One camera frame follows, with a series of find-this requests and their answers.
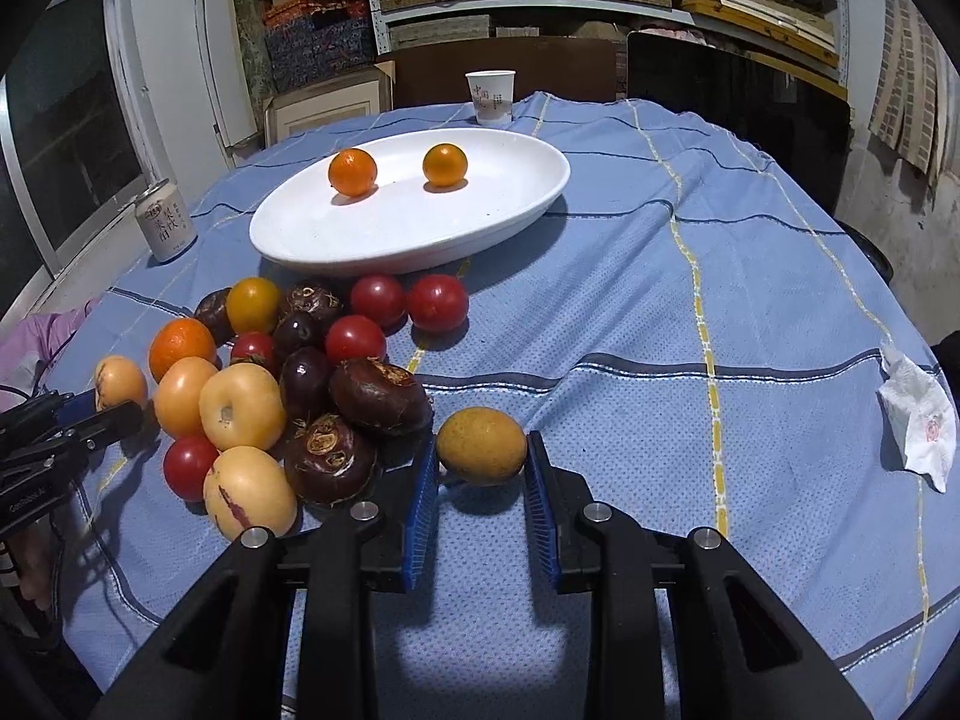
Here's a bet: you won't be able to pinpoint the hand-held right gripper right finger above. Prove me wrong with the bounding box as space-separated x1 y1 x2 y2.
525 431 886 720

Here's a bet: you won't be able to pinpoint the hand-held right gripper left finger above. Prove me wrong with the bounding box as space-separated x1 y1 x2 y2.
86 431 443 720

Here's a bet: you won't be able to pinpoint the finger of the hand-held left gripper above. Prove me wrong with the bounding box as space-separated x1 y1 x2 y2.
0 386 98 440
0 400 145 475

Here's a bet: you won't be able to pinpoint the peach coloured round fruit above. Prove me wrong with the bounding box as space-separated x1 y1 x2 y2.
153 357 220 440

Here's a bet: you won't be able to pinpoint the red cherry tomato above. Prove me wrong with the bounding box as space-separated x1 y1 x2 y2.
325 314 388 367
163 435 221 502
349 273 408 329
406 274 470 334
229 331 280 376

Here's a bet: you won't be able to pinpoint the yellow brown oval fruit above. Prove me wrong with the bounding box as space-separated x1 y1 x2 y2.
436 406 528 486

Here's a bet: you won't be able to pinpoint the orange mandarin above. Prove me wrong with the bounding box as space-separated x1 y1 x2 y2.
148 317 218 383
328 148 378 197

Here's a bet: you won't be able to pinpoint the pale yellow striped pepino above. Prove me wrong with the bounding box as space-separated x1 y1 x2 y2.
202 446 299 541

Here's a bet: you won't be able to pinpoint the white oval plate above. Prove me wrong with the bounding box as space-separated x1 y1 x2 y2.
249 127 571 276

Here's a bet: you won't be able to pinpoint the person's left hand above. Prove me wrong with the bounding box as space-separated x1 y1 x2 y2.
11 510 65 605

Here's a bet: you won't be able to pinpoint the pink cloth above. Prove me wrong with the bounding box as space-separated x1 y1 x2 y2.
0 298 102 391

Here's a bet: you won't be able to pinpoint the dark purple plum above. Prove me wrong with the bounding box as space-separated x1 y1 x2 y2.
278 346 335 421

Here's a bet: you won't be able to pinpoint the large yellow orange tomato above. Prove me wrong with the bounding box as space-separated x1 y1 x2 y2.
226 277 284 336

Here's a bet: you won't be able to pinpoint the white drink can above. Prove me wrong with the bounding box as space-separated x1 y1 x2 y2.
133 178 199 265

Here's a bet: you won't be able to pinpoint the dark purple cherry tomato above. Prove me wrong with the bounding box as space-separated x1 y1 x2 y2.
271 311 325 357

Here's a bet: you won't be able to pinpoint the aluminium framed window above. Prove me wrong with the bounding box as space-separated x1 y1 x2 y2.
0 0 162 293

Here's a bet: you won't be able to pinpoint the small orange tomato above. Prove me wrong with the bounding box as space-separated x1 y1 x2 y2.
421 143 470 191

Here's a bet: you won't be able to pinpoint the white plastic strip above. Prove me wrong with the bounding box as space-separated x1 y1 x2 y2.
193 0 241 158

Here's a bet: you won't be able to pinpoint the wooden framed panel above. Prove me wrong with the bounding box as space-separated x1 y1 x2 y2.
262 64 395 147

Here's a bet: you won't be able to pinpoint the crumpled white tissue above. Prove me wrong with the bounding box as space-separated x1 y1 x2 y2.
876 341 959 494

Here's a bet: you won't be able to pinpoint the green patterned panel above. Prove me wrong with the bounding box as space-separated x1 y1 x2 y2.
231 0 278 102

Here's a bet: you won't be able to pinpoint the white paper cup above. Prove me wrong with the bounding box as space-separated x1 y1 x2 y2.
465 70 518 127

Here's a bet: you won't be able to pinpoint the stack of blue patterned boxes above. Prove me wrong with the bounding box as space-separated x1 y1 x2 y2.
262 4 376 91

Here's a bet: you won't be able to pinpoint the white metal shelf rack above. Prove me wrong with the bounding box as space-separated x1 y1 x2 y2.
360 0 848 91

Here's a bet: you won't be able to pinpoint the hanging woven mats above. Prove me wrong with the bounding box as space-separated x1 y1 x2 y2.
868 0 960 188

